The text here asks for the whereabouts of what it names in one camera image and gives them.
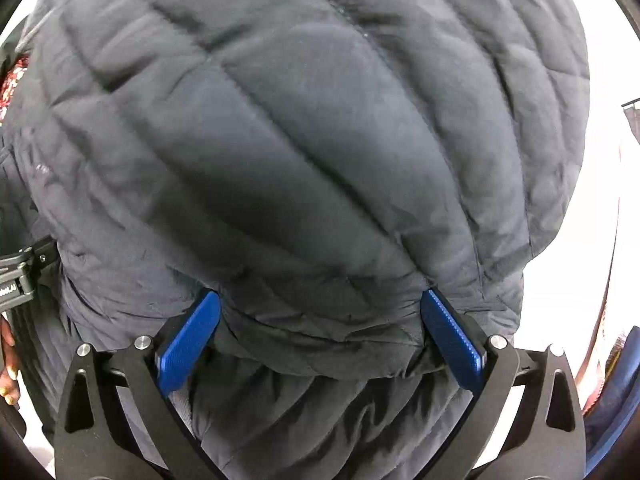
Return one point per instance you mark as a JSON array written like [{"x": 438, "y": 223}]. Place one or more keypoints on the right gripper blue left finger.
[{"x": 115, "y": 419}]

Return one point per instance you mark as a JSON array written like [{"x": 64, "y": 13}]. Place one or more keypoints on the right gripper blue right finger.
[{"x": 546, "y": 439}]

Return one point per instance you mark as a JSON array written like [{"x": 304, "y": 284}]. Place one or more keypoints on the black quilted puffer jacket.
[{"x": 319, "y": 164}]

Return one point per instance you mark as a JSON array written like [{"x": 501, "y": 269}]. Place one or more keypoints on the person's left hand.
[{"x": 9, "y": 388}]

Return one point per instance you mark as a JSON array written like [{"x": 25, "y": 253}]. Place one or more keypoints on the navy blue garment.
[{"x": 617, "y": 406}]

